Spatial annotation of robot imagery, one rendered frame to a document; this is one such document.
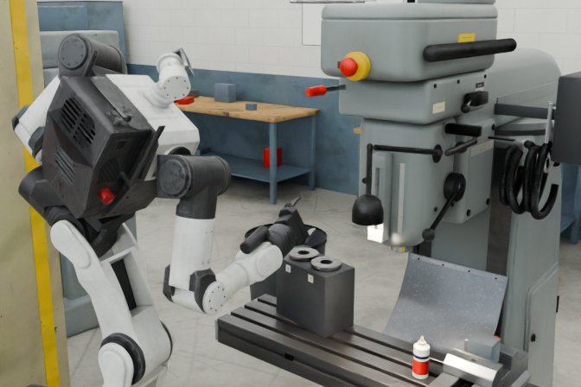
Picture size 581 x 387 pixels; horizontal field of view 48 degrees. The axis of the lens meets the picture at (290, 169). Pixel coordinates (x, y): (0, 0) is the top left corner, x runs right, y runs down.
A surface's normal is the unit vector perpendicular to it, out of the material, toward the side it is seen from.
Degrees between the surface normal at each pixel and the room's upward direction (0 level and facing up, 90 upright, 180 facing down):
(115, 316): 90
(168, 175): 79
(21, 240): 90
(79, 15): 90
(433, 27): 90
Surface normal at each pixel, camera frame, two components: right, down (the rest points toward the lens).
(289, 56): -0.62, 0.18
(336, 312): 0.65, 0.18
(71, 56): -0.34, -0.04
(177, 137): 0.81, -0.11
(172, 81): 0.28, 0.63
